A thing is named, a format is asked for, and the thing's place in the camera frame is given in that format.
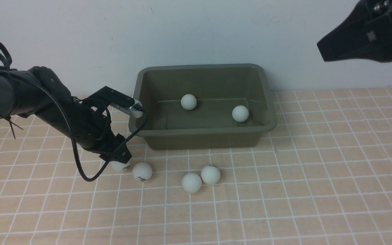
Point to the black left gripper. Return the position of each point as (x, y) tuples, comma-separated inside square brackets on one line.
[(94, 133)]

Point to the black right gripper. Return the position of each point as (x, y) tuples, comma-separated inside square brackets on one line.
[(365, 34)]

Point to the white ball with logo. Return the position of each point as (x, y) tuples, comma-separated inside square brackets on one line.
[(119, 166), (210, 174), (142, 171)]

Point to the white table-tennis ball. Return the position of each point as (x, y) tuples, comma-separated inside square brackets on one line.
[(191, 183), (188, 102), (240, 114)]

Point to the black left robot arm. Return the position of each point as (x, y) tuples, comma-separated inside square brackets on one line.
[(39, 92)]

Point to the olive green plastic bin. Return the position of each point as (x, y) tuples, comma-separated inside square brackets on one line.
[(218, 90)]

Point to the checkered beige tablecloth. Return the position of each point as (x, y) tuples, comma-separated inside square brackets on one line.
[(323, 176)]

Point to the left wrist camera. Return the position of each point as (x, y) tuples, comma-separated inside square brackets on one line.
[(109, 97)]

